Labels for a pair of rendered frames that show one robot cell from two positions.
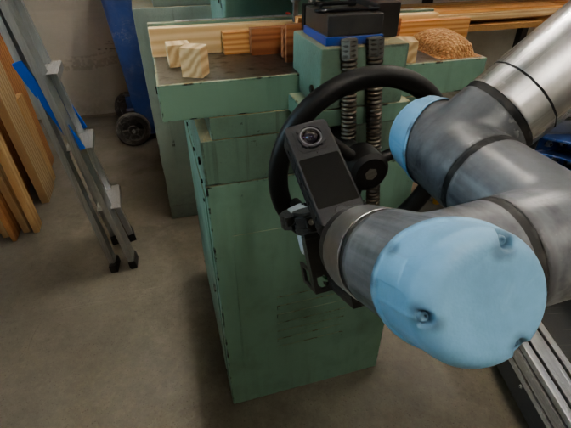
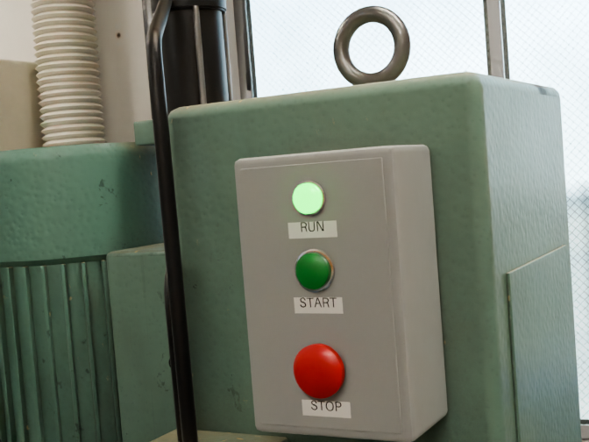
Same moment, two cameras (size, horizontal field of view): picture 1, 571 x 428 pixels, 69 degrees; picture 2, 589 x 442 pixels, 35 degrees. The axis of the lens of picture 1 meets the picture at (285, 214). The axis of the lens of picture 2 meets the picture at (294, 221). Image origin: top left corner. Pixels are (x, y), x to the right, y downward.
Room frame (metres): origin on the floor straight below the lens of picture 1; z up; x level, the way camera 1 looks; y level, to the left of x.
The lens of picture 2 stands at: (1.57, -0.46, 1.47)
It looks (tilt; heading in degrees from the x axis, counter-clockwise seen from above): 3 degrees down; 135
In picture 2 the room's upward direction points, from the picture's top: 4 degrees counter-clockwise
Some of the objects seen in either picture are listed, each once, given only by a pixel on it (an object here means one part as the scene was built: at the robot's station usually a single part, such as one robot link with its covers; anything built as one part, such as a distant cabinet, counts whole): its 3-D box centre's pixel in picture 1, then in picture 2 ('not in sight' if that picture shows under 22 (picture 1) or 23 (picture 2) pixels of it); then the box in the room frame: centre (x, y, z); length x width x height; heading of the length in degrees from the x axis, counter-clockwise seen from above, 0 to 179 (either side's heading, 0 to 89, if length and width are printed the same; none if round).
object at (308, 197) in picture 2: not in sight; (307, 198); (1.22, -0.10, 1.46); 0.02 x 0.01 x 0.02; 16
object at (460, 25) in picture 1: (353, 34); not in sight; (0.90, -0.14, 0.92); 0.54 x 0.02 x 0.04; 106
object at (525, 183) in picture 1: (544, 222); not in sight; (0.23, -0.18, 0.93); 0.11 x 0.11 x 0.08; 16
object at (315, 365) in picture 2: not in sight; (318, 370); (1.22, -0.10, 1.36); 0.03 x 0.01 x 0.03; 16
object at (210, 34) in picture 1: (304, 32); not in sight; (0.89, -0.04, 0.93); 0.60 x 0.02 x 0.05; 106
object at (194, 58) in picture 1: (194, 60); not in sight; (0.69, 0.15, 0.92); 0.04 x 0.03 x 0.05; 78
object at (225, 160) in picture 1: (279, 99); not in sight; (0.98, 0.02, 0.76); 0.57 x 0.45 x 0.09; 16
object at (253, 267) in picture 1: (279, 231); not in sight; (0.98, 0.02, 0.36); 0.58 x 0.45 x 0.71; 16
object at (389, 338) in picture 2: not in sight; (341, 288); (1.21, -0.06, 1.40); 0.10 x 0.06 x 0.16; 16
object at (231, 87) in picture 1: (325, 78); not in sight; (0.77, -0.07, 0.87); 0.61 x 0.30 x 0.06; 106
